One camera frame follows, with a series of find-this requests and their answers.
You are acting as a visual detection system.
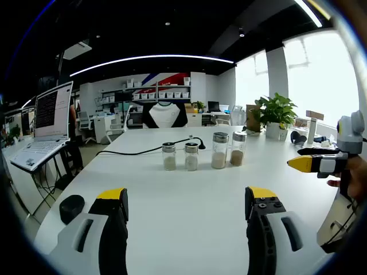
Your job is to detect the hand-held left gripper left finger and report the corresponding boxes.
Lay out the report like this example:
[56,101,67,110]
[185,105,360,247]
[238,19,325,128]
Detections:
[47,187,129,275]

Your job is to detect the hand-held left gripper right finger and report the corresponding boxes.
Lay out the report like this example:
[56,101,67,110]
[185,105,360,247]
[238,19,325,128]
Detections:
[245,186,335,275]

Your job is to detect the tall seasoning bottle brown powder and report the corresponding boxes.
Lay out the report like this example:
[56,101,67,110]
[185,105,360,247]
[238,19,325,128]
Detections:
[229,131,247,167]

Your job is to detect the tall seasoning bottle pale powder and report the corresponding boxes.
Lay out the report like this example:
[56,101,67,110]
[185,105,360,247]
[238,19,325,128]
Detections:
[211,132,230,170]

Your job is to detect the small glass seasoning bottle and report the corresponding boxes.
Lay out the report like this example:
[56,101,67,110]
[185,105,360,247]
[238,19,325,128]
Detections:
[184,142,199,172]
[162,142,177,171]

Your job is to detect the white thermos bottle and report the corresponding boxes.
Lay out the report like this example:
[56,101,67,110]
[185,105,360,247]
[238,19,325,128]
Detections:
[307,116,318,144]

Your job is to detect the person's right hand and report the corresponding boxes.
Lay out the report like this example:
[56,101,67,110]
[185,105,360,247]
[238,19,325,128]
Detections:
[326,156,367,203]

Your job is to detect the black headset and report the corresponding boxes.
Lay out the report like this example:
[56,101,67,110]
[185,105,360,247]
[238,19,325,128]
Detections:
[290,130,307,147]

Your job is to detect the brown wooden block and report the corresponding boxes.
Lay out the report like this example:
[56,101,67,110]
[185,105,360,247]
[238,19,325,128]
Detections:
[305,110,325,121]

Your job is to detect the black round object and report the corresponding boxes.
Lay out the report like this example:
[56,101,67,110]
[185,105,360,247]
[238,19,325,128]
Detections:
[59,194,85,225]

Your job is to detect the white swivel chair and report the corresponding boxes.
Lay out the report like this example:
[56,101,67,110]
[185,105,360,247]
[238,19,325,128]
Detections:
[317,197,358,253]

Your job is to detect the potted green plant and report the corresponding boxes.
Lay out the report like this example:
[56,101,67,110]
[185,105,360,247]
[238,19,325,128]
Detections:
[254,92,299,141]

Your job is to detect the brown cardboard box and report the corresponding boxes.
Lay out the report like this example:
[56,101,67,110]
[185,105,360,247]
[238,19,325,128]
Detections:
[245,104,262,133]

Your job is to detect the black laptop stand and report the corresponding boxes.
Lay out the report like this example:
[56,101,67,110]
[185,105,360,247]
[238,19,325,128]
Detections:
[30,140,84,201]

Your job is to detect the white office chair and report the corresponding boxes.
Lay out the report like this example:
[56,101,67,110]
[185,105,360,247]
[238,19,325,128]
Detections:
[77,111,97,144]

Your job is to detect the white mesh chair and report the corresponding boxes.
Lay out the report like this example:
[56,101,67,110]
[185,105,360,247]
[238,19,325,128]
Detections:
[106,104,134,144]

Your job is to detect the small green plant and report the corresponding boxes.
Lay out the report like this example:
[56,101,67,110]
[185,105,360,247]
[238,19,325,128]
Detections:
[191,100,206,114]

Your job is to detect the short ceiling light strip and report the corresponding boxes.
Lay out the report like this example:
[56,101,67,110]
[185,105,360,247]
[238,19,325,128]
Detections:
[295,0,323,28]

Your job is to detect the white laptop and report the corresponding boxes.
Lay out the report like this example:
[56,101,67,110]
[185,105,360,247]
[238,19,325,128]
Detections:
[10,81,74,172]

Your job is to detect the black and white chair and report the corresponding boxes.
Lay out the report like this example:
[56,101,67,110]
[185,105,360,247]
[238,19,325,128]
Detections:
[142,101,189,129]

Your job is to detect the long ceiling light strip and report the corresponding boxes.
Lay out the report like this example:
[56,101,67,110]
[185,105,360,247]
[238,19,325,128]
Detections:
[69,54,235,77]

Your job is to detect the ceiling air conditioner unit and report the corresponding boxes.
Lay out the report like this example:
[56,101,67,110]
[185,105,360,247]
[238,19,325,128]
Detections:
[62,41,92,60]

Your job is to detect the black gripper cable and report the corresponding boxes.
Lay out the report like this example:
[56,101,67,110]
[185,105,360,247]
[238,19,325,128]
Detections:
[321,199,359,249]

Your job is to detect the black power cable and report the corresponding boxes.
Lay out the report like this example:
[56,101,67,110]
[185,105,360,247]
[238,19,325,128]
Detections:
[95,137,206,157]

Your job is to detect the wall shelf with white bins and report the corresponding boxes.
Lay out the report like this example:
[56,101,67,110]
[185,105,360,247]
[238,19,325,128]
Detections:
[97,73,192,105]

